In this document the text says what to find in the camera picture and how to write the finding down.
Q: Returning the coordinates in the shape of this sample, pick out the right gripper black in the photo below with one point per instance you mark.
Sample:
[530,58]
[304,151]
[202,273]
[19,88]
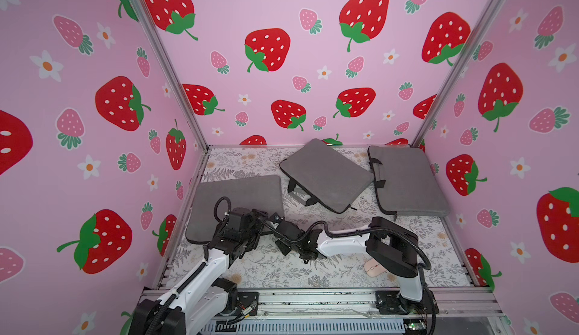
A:
[286,233]

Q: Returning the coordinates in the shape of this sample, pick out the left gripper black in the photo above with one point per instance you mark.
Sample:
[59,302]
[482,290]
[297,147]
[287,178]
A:
[257,224]

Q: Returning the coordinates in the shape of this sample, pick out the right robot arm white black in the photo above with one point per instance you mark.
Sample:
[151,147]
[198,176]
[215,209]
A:
[390,245]

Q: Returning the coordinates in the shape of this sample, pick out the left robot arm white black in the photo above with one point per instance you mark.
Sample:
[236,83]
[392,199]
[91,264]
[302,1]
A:
[203,293]

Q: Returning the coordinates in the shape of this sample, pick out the pink computer mouse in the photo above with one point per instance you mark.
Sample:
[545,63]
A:
[373,268]

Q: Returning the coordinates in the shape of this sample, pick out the white ribbed vent strip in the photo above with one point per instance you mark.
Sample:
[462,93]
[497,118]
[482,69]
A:
[309,326]

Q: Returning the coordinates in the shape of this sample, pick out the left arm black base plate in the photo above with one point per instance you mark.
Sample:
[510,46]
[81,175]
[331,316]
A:
[246,304]

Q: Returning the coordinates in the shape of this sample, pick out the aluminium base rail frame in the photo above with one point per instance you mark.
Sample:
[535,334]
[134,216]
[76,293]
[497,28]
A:
[462,310]

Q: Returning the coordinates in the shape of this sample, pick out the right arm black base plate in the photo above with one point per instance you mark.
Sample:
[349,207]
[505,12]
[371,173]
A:
[392,303]

